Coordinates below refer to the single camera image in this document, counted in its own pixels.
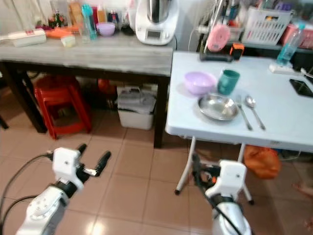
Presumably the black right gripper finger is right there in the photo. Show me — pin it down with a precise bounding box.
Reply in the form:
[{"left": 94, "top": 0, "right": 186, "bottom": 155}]
[{"left": 191, "top": 153, "right": 204, "bottom": 186}]

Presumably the orange plastic bag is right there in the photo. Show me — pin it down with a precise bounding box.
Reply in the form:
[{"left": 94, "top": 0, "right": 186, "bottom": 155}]
[{"left": 244, "top": 145, "right": 282, "bottom": 180}]

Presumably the red plastic stool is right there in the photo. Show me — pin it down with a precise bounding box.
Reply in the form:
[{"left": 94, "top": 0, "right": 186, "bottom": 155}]
[{"left": 33, "top": 74, "right": 93, "bottom": 141}]

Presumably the steel plate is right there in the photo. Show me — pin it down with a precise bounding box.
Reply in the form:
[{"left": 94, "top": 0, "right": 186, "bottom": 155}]
[{"left": 198, "top": 93, "right": 241, "bottom": 122}]

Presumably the white box with grey lid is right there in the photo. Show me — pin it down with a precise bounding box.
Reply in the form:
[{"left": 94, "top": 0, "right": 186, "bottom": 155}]
[{"left": 116, "top": 87, "right": 157, "bottom": 131}]

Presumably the steel fork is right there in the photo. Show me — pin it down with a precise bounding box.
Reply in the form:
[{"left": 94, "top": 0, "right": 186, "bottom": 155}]
[{"left": 236, "top": 95, "right": 254, "bottom": 132}]

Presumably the large purple plastic bowl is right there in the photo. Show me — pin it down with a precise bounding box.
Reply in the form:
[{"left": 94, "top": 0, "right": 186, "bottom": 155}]
[{"left": 184, "top": 71, "right": 218, "bottom": 96}]

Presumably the steel spoon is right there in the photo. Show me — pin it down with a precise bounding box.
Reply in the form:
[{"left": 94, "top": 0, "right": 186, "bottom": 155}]
[{"left": 245, "top": 95, "right": 267, "bottom": 131}]

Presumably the teal plastic cup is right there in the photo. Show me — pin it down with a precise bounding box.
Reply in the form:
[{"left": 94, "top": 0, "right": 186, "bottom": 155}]
[{"left": 218, "top": 69, "right": 241, "bottom": 97}]

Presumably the white folding table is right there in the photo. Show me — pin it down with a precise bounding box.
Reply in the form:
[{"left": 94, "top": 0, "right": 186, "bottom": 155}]
[{"left": 165, "top": 51, "right": 313, "bottom": 206}]

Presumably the grey wooden table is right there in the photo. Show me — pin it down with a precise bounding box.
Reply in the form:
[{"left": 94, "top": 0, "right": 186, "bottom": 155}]
[{"left": 0, "top": 33, "right": 176, "bottom": 149}]

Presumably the small white cup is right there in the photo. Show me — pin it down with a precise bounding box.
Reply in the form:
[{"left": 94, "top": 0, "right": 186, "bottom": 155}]
[{"left": 61, "top": 34, "right": 77, "bottom": 48}]

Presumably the orange cloth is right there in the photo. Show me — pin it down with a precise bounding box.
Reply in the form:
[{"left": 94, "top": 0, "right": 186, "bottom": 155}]
[{"left": 45, "top": 26, "right": 81, "bottom": 40}]

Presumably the small purple bowl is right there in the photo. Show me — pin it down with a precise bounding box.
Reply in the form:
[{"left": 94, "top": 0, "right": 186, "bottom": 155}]
[{"left": 96, "top": 23, "right": 116, "bottom": 38}]

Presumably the long white box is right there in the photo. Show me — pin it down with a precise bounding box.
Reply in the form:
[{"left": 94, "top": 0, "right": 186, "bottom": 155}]
[{"left": 0, "top": 29, "right": 47, "bottom": 48}]

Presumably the black and orange device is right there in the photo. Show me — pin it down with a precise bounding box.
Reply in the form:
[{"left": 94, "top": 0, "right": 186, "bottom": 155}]
[{"left": 200, "top": 43, "right": 246, "bottom": 62}]

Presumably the teal drinking bottle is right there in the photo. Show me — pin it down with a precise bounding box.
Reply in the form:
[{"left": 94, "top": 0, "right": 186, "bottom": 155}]
[{"left": 81, "top": 4, "right": 98, "bottom": 41}]

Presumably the black smartphone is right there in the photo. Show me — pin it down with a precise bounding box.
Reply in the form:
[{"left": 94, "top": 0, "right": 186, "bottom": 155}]
[{"left": 290, "top": 78, "right": 313, "bottom": 98}]

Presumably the white power strip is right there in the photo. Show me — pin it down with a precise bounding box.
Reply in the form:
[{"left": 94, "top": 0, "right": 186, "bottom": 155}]
[{"left": 269, "top": 64, "right": 306, "bottom": 76}]

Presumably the pink round container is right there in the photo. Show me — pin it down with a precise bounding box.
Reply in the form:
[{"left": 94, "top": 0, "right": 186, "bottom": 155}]
[{"left": 206, "top": 23, "right": 232, "bottom": 53}]

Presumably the white kitchen blender appliance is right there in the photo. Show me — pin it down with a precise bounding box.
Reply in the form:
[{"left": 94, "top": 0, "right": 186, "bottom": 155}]
[{"left": 134, "top": 0, "right": 180, "bottom": 47}]

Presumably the clear blue water bottle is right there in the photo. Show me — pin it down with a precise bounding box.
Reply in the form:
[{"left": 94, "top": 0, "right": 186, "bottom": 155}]
[{"left": 276, "top": 22, "right": 307, "bottom": 67}]

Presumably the white plastic basket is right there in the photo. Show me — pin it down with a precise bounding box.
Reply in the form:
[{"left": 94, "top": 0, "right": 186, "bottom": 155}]
[{"left": 241, "top": 6, "right": 294, "bottom": 46}]

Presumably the pink plastic tub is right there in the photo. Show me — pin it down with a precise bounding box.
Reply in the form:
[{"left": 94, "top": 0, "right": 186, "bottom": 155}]
[{"left": 281, "top": 23, "right": 313, "bottom": 50}]

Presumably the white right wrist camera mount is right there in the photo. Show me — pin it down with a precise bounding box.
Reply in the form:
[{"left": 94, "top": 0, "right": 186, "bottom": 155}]
[{"left": 218, "top": 160, "right": 248, "bottom": 199}]

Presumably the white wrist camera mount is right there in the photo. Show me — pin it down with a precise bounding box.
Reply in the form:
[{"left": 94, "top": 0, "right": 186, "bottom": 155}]
[
  {"left": 52, "top": 147, "right": 85, "bottom": 190},
  {"left": 218, "top": 160, "right": 248, "bottom": 199}
]

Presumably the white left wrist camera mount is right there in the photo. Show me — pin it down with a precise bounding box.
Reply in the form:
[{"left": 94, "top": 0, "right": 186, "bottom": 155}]
[{"left": 52, "top": 147, "right": 85, "bottom": 190}]

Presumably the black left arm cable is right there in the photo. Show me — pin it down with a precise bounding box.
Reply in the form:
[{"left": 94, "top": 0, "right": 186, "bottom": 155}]
[{"left": 0, "top": 153, "right": 55, "bottom": 235}]

